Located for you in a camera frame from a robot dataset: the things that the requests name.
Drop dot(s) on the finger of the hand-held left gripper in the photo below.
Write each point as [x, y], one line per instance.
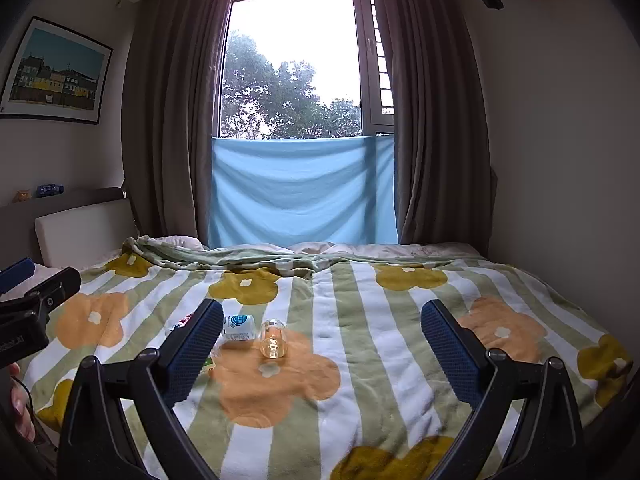
[57, 282]
[15, 274]

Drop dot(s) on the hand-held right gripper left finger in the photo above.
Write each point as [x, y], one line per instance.
[196, 347]

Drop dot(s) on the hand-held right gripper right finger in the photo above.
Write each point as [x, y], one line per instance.
[449, 352]

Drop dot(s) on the clear glass cup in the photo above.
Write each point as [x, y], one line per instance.
[273, 340]

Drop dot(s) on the person's left hand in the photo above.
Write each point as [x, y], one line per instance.
[22, 405]

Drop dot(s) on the small green and yellow packet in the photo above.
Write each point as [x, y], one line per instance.
[209, 364]

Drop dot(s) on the small white bottle blue label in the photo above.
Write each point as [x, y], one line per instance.
[238, 328]

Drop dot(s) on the white headboard cushion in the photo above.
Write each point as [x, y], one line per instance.
[82, 232]

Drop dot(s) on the small orange owl figure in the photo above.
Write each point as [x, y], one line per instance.
[24, 195]

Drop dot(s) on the grey bed headboard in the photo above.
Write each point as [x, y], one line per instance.
[75, 196]

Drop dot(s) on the blue plastic bottle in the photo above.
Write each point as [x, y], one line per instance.
[49, 190]

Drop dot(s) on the floral striped blanket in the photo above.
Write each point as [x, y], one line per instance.
[320, 310]

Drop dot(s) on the pink quilt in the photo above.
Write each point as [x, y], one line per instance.
[350, 247]

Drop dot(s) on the blue cloth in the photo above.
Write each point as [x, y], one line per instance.
[300, 190]

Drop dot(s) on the framed picture of houses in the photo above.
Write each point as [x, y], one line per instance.
[57, 72]

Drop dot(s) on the brown curtain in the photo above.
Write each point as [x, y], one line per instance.
[170, 110]
[435, 110]

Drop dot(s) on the window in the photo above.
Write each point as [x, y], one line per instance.
[295, 65]

